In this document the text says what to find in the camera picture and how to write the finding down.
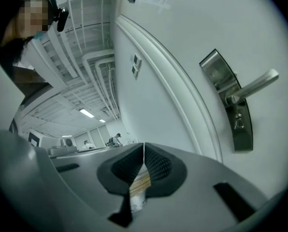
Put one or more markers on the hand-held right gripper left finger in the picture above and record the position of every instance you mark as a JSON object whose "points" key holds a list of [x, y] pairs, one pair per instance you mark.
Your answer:
{"points": [[90, 175]]}

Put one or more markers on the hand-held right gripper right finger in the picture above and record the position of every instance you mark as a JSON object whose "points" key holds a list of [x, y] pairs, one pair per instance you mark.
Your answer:
{"points": [[197, 178]]}

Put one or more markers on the steel door lock plate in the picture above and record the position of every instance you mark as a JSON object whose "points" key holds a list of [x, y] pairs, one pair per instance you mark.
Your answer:
{"points": [[217, 69]]}

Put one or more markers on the white panelled door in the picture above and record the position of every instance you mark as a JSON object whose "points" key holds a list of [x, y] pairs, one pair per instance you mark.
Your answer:
{"points": [[197, 33]]}

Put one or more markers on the white fan unit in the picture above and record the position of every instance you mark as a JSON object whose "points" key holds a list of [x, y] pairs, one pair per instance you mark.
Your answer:
{"points": [[67, 142]]}

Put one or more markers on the long ceiling light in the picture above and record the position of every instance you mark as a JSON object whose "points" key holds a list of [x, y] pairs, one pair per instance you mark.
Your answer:
{"points": [[86, 112], [102, 120], [66, 136]]}

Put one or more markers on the white ceiling pipes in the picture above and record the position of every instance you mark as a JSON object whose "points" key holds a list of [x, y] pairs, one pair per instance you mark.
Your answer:
{"points": [[100, 81]]}

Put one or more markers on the person's dark top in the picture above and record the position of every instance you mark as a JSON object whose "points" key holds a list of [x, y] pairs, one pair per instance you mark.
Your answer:
{"points": [[25, 81]]}

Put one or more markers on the person's head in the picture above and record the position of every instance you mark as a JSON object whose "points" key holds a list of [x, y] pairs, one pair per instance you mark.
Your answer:
{"points": [[30, 16]]}

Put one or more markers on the white wall switch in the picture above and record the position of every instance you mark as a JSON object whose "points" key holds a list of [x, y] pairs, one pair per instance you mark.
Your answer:
{"points": [[136, 60], [135, 71]]}

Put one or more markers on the black head camera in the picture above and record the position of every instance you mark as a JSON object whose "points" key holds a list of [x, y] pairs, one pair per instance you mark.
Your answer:
{"points": [[62, 19]]}

